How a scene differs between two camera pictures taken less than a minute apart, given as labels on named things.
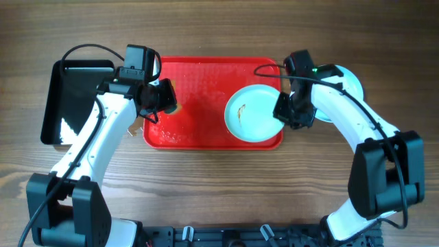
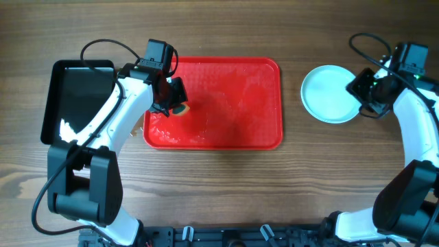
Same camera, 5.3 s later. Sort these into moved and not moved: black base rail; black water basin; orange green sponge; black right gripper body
Moved: black right gripper body; orange green sponge
Not moved: black base rail; black water basin
